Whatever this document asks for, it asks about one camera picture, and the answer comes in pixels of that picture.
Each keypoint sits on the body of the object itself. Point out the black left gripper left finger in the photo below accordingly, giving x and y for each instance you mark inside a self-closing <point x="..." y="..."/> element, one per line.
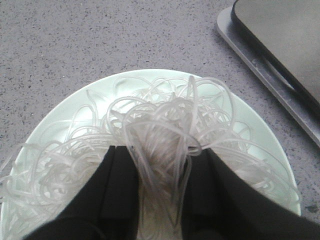
<point x="106" y="207"/>

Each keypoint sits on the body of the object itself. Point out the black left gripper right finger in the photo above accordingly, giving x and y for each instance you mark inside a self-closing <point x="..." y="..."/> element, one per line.
<point x="218" y="205"/>

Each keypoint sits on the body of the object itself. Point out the white vermicelli noodle bundle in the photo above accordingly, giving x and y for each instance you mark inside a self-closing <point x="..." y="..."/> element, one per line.
<point x="132" y="157"/>

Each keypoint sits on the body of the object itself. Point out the silver digital kitchen scale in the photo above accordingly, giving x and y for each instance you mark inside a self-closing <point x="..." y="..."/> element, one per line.
<point x="279" y="40"/>

